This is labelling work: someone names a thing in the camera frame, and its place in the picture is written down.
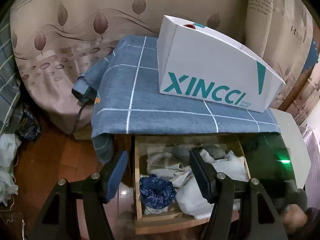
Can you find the white XINCCI shoe box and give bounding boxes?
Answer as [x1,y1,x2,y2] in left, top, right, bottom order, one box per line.
[157,15,285,113]

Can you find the white underwear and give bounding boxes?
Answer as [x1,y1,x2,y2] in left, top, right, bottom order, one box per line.
[176,174,214,220]

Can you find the dark blue patterned underwear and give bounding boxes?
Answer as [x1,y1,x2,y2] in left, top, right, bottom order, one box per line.
[139,174,176,210]

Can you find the white plastic bag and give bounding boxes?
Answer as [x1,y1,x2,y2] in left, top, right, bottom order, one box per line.
[0,133,21,206]

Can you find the grey cushioned stool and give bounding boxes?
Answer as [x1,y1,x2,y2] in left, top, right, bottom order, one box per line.
[270,109,311,189]

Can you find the white grey socks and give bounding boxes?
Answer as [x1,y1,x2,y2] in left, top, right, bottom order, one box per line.
[200,145,226,164]

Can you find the grey plaid folded fabric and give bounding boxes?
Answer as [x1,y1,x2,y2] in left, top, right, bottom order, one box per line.
[0,13,20,134]

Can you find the pink quilted bedding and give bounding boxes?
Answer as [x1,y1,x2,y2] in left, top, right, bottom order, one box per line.
[300,126,319,209]

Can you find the blue checked table cloth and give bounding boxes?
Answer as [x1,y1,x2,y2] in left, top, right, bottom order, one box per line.
[72,36,280,163]

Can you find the cream ribbed underwear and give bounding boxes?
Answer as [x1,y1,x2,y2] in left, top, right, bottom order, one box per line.
[146,152,191,189]

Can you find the beige leaf print curtain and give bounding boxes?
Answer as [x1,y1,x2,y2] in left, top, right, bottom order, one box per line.
[9,0,319,134]

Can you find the wooden drawer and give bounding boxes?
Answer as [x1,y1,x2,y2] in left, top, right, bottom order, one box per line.
[134,134,250,235]

